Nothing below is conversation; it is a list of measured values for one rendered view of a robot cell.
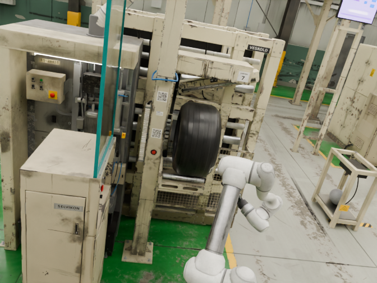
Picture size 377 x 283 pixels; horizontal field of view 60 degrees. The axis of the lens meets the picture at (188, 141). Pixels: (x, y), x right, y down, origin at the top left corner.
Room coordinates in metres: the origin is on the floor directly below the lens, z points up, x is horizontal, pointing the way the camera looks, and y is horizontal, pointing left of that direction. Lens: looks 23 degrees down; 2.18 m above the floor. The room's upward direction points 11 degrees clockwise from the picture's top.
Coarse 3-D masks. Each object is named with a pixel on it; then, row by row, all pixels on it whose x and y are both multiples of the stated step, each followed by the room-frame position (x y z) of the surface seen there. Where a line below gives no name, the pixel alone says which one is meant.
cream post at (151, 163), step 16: (176, 0) 2.29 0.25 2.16; (176, 16) 2.29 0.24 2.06; (176, 32) 2.29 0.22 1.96; (160, 48) 2.28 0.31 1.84; (176, 48) 2.29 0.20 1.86; (160, 64) 2.28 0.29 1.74; (176, 64) 2.30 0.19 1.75; (160, 80) 2.28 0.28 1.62; (160, 128) 2.29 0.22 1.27; (160, 144) 2.29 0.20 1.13; (144, 160) 2.28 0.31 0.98; (160, 160) 2.30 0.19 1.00; (144, 176) 2.28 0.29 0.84; (144, 192) 2.28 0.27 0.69; (144, 208) 2.29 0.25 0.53; (144, 224) 2.29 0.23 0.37; (144, 240) 2.29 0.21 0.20
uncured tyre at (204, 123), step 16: (192, 112) 2.28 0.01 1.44; (208, 112) 2.32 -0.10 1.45; (176, 128) 2.59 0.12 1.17; (192, 128) 2.18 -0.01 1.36; (208, 128) 2.20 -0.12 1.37; (176, 144) 2.56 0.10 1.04; (192, 144) 2.13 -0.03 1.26; (208, 144) 2.15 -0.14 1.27; (176, 160) 2.16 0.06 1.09; (192, 160) 2.12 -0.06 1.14; (208, 160) 2.14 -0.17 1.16
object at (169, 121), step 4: (168, 116) 2.83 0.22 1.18; (172, 116) 2.79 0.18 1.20; (168, 120) 2.70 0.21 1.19; (172, 120) 2.69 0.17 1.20; (168, 124) 2.70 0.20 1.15; (168, 128) 2.70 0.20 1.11; (168, 132) 2.70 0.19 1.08; (168, 136) 2.71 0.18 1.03; (164, 140) 2.69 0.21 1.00; (168, 140) 2.69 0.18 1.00; (164, 144) 2.70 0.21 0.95; (168, 144) 2.69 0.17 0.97; (164, 148) 2.69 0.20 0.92
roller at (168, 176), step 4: (164, 172) 2.25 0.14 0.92; (164, 176) 2.22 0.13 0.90; (168, 176) 2.23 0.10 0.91; (172, 176) 2.24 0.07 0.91; (176, 176) 2.24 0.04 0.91; (180, 176) 2.25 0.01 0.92; (184, 176) 2.26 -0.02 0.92; (188, 176) 2.27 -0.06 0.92; (192, 176) 2.28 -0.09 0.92; (184, 180) 2.25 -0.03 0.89; (188, 180) 2.25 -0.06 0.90; (192, 180) 2.25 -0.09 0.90; (196, 180) 2.26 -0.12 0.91; (200, 180) 2.26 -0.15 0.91; (204, 180) 2.27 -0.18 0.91
